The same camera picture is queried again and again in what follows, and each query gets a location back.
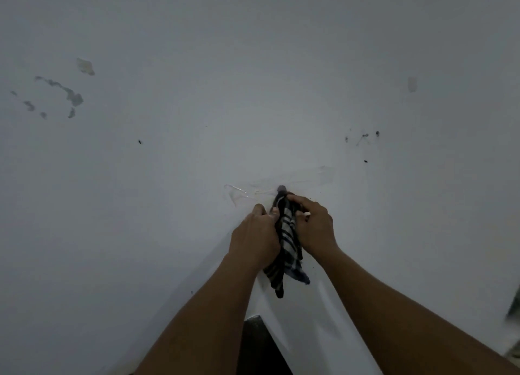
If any person's left hand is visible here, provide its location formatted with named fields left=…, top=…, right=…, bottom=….
left=228, top=203, right=281, bottom=270

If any person's right hand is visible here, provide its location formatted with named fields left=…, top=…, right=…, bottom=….
left=287, top=194, right=340, bottom=262

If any black and white checked cloth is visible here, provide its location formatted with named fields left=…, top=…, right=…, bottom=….
left=262, top=192, right=311, bottom=299

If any person's left forearm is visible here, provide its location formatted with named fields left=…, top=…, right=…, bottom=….
left=134, top=252, right=261, bottom=375

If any person's right forearm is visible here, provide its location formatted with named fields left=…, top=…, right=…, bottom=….
left=314, top=247, right=520, bottom=375

